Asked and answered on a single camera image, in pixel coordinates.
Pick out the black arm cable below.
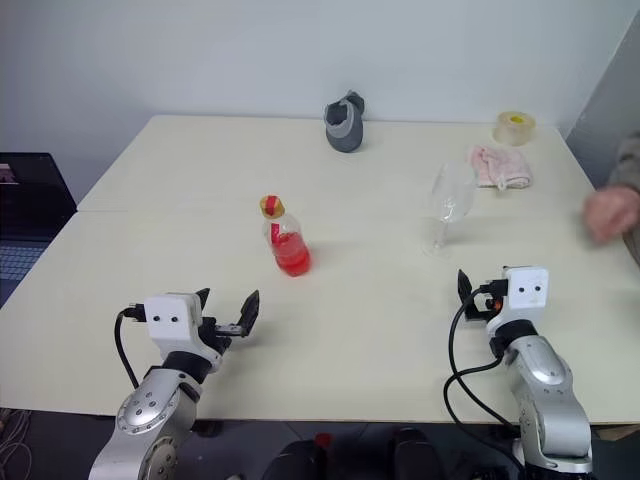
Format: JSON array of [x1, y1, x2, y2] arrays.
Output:
[[443, 280, 527, 471], [114, 302, 149, 391]]

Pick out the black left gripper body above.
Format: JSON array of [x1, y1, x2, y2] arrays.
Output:
[[199, 316, 246, 358]]

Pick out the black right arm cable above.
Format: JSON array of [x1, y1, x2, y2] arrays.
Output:
[[443, 280, 527, 471]]

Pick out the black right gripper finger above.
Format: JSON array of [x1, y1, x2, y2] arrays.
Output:
[[457, 268, 474, 308]]

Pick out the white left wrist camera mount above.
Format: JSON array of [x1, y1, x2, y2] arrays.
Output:
[[143, 293, 224, 361]]

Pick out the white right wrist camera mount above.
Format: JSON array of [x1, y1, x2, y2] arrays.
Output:
[[486, 266, 550, 342]]

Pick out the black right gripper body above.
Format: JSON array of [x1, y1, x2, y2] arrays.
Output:
[[464, 291, 505, 322]]

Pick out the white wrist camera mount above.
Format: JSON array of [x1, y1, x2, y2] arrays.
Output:
[[486, 266, 550, 342], [143, 293, 224, 361]]

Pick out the bystander bare hand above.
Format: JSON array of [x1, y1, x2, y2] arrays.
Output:
[[583, 186, 640, 246]]

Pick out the pink crumpled cloth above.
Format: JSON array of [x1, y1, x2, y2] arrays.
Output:
[[467, 144, 534, 192]]

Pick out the loose floor cables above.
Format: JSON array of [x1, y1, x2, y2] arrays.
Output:
[[0, 407, 32, 480]]

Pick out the clear wine glass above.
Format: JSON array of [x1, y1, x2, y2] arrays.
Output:
[[421, 160, 476, 260]]

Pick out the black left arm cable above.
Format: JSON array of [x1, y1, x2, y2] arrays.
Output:
[[114, 302, 149, 391]]

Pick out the translucent tape roll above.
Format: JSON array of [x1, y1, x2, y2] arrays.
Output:
[[493, 110, 539, 147]]

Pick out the bottle with red liquid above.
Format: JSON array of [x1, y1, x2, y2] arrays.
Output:
[[258, 194, 313, 278]]

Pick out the dark grey cloth bundle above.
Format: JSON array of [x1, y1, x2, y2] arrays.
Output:
[[323, 89, 367, 154]]

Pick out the black laptop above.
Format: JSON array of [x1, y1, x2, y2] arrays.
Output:
[[0, 152, 79, 309]]

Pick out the dark rounded shape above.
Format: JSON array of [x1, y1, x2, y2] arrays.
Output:
[[388, 426, 447, 480], [261, 438, 327, 480]]

